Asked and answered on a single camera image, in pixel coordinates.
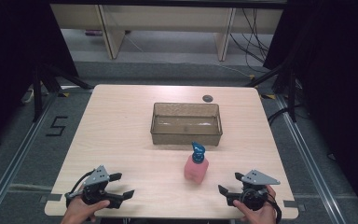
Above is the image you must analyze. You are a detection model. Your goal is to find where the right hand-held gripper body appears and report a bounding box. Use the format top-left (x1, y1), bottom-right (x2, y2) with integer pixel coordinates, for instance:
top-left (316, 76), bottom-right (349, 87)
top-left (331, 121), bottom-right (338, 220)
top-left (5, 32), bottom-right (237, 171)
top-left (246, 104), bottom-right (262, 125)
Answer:
top-left (241, 169), bottom-right (282, 211)

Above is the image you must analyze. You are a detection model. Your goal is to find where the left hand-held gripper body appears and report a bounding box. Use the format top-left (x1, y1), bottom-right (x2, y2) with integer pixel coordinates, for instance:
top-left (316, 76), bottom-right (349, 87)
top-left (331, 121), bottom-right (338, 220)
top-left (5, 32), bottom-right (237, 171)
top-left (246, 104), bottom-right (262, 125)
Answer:
top-left (64, 164), bottom-right (111, 205)

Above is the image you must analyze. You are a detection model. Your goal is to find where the pink bottle with blue cap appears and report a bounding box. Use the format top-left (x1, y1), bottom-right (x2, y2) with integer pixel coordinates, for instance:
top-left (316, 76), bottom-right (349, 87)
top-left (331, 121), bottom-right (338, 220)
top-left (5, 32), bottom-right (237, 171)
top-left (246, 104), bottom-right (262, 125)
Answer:
top-left (184, 141), bottom-right (210, 185)

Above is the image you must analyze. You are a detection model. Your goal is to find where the translucent brown plastic bin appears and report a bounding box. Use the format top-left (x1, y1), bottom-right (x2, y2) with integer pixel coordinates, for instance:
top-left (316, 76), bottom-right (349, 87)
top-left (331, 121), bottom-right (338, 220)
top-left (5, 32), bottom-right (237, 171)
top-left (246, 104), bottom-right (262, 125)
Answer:
top-left (150, 102), bottom-right (224, 147)

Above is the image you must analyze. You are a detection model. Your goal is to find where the person's right hand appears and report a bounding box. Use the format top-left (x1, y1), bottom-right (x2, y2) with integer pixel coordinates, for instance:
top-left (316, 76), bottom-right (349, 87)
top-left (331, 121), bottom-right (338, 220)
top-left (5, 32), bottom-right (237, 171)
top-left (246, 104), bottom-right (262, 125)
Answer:
top-left (232, 185), bottom-right (278, 224)

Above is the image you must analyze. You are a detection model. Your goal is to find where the person's left hand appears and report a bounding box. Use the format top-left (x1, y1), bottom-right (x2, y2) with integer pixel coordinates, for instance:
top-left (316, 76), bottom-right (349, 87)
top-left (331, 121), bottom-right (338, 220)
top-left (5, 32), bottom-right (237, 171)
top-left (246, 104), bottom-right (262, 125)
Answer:
top-left (60, 196), bottom-right (111, 224)

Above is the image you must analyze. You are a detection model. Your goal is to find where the black metal stand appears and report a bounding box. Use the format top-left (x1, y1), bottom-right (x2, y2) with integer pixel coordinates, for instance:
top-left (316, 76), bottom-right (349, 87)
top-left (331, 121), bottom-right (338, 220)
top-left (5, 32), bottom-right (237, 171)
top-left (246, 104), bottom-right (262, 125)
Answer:
top-left (32, 63), bottom-right (95, 123)
top-left (245, 62), bottom-right (300, 124)

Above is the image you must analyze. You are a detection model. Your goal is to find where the black curtain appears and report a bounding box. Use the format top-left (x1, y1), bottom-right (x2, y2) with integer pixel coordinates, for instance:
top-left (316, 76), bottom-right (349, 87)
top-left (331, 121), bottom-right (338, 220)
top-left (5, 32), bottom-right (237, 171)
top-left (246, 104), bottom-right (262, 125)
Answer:
top-left (0, 0), bottom-right (79, 155)
top-left (262, 0), bottom-right (358, 218)

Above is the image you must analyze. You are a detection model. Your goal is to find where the beige wooden shelf unit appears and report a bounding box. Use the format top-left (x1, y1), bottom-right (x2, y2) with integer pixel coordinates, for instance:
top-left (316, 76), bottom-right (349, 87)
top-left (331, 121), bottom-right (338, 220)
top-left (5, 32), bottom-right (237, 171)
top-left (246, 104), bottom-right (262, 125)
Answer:
top-left (49, 3), bottom-right (284, 62)

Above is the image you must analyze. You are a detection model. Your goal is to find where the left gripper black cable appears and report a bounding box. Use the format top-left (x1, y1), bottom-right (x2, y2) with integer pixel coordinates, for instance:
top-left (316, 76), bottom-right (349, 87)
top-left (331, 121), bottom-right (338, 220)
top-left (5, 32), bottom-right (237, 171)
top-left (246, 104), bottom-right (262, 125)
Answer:
top-left (69, 169), bottom-right (96, 194)

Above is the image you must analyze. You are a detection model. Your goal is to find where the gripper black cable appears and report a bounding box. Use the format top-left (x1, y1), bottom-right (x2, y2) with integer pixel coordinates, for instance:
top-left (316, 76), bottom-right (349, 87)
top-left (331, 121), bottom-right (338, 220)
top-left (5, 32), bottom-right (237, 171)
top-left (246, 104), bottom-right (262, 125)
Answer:
top-left (267, 192), bottom-right (283, 224)
top-left (69, 169), bottom-right (96, 194)

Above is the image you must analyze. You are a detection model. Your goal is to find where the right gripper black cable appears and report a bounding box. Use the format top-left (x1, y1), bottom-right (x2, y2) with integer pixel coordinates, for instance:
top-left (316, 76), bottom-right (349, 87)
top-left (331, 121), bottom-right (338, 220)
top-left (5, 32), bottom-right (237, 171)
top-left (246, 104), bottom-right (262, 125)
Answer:
top-left (267, 192), bottom-right (283, 224)

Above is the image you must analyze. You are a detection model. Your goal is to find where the metal floor rail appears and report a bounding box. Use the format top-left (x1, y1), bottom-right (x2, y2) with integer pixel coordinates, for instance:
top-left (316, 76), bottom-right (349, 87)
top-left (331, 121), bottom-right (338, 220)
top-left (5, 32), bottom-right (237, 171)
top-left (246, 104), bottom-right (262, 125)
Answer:
top-left (0, 92), bottom-right (61, 224)
top-left (274, 92), bottom-right (347, 224)

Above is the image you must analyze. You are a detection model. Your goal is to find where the black floor cable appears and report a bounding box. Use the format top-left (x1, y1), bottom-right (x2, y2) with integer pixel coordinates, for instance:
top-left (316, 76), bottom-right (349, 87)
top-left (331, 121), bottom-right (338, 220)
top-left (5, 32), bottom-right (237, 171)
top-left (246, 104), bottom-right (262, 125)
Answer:
top-left (267, 105), bottom-right (302, 126)

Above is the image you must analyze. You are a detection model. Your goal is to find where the white floor cable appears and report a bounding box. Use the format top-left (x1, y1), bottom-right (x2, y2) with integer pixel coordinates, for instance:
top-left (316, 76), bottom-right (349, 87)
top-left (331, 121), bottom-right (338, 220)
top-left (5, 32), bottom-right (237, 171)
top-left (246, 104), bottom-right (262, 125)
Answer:
top-left (211, 62), bottom-right (254, 78)

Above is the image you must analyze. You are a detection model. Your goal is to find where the bundle of black cables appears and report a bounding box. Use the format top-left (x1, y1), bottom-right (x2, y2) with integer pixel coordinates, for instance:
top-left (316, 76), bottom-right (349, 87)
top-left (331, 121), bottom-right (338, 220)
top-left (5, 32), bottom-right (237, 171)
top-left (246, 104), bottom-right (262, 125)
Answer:
top-left (228, 7), bottom-right (270, 65)

